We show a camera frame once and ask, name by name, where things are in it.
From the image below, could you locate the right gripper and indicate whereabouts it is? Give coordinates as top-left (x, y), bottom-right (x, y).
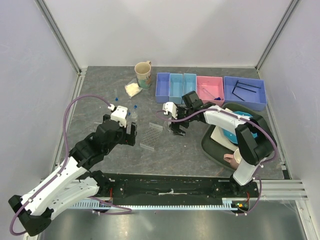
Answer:
top-left (169, 104), bottom-right (194, 137)

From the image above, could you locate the measuring cylinder blue base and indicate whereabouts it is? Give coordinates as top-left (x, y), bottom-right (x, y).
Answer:
top-left (198, 85), bottom-right (224, 101)

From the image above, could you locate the glass flask with stopper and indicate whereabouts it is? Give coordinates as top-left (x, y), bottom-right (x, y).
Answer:
top-left (163, 121), bottom-right (171, 132)

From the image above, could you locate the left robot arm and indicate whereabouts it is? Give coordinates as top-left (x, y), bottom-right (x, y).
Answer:
top-left (8, 114), bottom-right (137, 237)

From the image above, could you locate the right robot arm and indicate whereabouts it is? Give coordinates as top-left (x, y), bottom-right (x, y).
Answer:
top-left (162, 91), bottom-right (278, 197)

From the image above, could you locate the clear test tube rack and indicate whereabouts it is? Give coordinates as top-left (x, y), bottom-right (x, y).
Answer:
top-left (140, 122), bottom-right (164, 151)

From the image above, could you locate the test tube blue cap far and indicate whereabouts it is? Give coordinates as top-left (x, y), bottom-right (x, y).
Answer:
top-left (114, 89), bottom-right (119, 102)

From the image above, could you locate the dark green tray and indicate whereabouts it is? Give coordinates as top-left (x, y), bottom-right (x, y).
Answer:
top-left (201, 102), bottom-right (271, 172)

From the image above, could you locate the purple bin leftmost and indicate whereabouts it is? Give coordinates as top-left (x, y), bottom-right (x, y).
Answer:
top-left (155, 72), bottom-right (170, 103)

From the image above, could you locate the light blue bin left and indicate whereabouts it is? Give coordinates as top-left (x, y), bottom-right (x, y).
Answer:
top-left (169, 73), bottom-right (183, 104)

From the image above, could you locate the light blue bin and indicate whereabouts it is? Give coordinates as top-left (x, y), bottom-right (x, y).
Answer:
top-left (169, 73), bottom-right (183, 104)
top-left (182, 73), bottom-right (197, 96)

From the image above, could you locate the light blue bin right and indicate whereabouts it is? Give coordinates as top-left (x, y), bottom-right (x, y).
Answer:
top-left (182, 73), bottom-right (197, 96)

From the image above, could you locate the bag of white powder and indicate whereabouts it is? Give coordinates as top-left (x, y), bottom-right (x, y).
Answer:
top-left (124, 78), bottom-right (142, 99)

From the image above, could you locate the pink bin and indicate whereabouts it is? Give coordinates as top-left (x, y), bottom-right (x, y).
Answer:
top-left (196, 75), bottom-right (225, 107)

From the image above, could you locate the blue dotted plate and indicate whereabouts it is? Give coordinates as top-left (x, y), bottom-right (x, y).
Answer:
top-left (222, 111), bottom-right (252, 146)

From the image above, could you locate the pink mug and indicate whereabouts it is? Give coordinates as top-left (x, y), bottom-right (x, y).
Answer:
top-left (223, 149), bottom-right (242, 170)

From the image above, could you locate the beige cartoon mug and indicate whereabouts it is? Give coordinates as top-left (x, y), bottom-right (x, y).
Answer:
top-left (134, 60), bottom-right (152, 89)

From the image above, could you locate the large purple bin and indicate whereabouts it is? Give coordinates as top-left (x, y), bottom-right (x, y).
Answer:
top-left (223, 76), bottom-right (268, 112)

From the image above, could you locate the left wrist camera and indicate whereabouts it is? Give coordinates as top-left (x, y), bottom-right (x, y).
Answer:
top-left (107, 104), bottom-right (128, 127)

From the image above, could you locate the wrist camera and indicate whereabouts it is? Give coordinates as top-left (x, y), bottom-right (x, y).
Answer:
top-left (162, 101), bottom-right (178, 120)
top-left (107, 104), bottom-right (128, 127)

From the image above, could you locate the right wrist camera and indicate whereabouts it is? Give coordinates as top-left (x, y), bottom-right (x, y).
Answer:
top-left (162, 101), bottom-right (178, 120)

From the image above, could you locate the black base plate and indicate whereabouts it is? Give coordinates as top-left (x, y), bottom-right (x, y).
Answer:
top-left (74, 171), bottom-right (258, 206)

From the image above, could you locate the light blue cable duct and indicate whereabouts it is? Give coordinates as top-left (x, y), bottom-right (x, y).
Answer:
top-left (69, 198), bottom-right (245, 211)

